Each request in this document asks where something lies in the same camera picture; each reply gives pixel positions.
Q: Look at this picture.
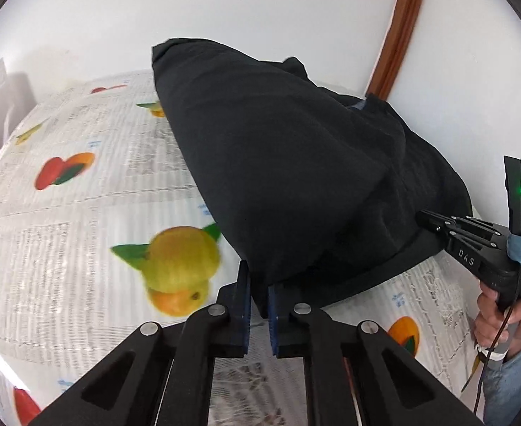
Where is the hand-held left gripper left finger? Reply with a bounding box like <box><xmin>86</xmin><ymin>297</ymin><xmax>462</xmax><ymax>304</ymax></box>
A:
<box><xmin>27</xmin><ymin>260</ymin><xmax>252</xmax><ymax>426</ymax></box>

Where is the black zip-collar pullover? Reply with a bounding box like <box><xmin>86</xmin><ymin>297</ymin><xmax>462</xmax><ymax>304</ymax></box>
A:
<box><xmin>151</xmin><ymin>38</ymin><xmax>474</xmax><ymax>320</ymax></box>

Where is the brown wooden door frame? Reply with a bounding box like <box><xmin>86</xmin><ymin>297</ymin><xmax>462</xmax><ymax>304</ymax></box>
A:
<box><xmin>364</xmin><ymin>0</ymin><xmax>430</xmax><ymax>100</ymax></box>

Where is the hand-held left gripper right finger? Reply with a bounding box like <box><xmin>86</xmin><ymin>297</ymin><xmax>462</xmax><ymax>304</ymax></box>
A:
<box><xmin>267</xmin><ymin>284</ymin><xmax>485</xmax><ymax>426</ymax></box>

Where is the person's right forearm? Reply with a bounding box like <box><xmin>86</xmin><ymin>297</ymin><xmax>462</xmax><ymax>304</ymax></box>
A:
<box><xmin>482</xmin><ymin>306</ymin><xmax>521</xmax><ymax>426</ymax></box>

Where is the person's right hand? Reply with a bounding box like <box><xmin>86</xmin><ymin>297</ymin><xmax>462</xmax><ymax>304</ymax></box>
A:
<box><xmin>473</xmin><ymin>284</ymin><xmax>521</xmax><ymax>359</ymax></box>

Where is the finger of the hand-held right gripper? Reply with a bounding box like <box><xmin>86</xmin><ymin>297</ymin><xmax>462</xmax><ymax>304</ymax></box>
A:
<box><xmin>419</xmin><ymin>210</ymin><xmax>507</xmax><ymax>234</ymax></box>
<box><xmin>416</xmin><ymin>217</ymin><xmax>506</xmax><ymax>250</ymax></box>

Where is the black cable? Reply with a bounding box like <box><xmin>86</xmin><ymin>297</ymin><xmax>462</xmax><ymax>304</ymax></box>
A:
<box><xmin>472</xmin><ymin>297</ymin><xmax>516</xmax><ymax>415</ymax></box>

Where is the fruit-print bed sheet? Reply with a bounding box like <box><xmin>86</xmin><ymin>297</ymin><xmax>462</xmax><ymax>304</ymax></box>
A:
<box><xmin>0</xmin><ymin>70</ymin><xmax>487</xmax><ymax>426</ymax></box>

